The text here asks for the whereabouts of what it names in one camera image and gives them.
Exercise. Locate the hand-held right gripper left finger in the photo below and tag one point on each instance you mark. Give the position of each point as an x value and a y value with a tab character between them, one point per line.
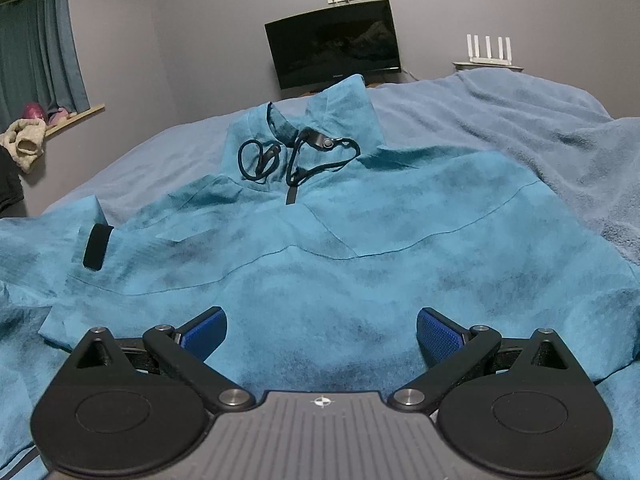
202	332

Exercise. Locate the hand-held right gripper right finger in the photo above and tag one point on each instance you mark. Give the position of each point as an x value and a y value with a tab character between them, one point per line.
440	332

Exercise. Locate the teal jacket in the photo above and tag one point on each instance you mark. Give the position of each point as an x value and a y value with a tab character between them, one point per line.
320	240

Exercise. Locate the lavender bed sheet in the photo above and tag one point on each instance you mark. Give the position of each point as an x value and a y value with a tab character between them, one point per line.
165	147

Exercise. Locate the blue fleece blanket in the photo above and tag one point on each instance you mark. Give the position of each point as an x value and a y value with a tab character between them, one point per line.
555	125

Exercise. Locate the dark cloth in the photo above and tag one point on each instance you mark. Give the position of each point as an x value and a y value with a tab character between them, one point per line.
9	185

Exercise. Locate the wooden window sill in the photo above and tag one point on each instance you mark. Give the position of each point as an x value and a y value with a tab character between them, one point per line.
75	116

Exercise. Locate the beige cloth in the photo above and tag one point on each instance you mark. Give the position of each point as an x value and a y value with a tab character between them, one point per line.
22	142

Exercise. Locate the small white shelf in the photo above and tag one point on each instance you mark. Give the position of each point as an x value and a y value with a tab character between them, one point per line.
487	67

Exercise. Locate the pink bag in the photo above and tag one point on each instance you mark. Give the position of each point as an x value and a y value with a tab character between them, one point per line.
34	111

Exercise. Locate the white router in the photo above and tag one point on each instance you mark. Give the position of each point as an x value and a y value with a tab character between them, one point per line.
489	52

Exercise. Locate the black monitor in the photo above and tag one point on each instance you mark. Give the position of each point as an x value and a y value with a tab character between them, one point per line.
332	45

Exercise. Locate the teal curtain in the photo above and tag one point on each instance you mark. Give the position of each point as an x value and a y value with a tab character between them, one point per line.
35	45

